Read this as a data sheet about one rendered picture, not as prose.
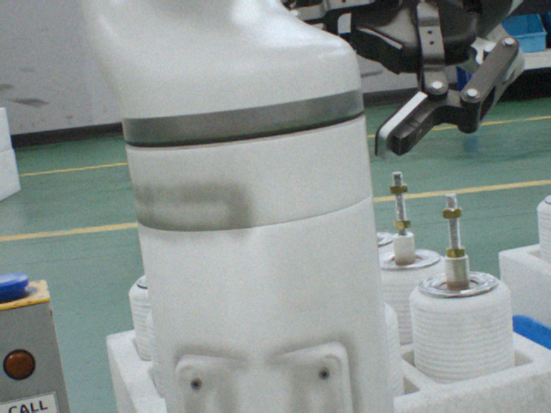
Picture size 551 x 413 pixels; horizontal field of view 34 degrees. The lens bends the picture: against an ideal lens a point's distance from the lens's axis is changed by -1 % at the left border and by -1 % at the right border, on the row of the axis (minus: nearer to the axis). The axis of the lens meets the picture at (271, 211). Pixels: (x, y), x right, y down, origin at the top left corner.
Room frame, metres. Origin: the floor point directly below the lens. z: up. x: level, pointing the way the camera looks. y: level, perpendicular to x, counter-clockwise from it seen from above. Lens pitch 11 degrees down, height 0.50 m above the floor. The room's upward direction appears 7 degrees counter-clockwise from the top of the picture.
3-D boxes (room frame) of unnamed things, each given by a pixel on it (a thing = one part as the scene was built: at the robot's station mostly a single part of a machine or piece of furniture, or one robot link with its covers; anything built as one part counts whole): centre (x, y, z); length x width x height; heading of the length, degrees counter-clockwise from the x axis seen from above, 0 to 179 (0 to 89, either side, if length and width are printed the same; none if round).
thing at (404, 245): (0.94, -0.14, 0.26); 0.02 x 0.02 x 0.03
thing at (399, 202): (0.94, -0.14, 0.31); 0.01 x 0.01 x 0.08; 0
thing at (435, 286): (0.83, -0.17, 0.25); 0.08 x 0.08 x 0.01
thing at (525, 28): (5.24, -1.47, 0.36); 0.50 x 0.38 x 0.21; 174
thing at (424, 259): (0.94, -0.14, 0.25); 0.08 x 0.08 x 0.01
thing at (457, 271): (0.83, -0.17, 0.26); 0.02 x 0.02 x 0.03
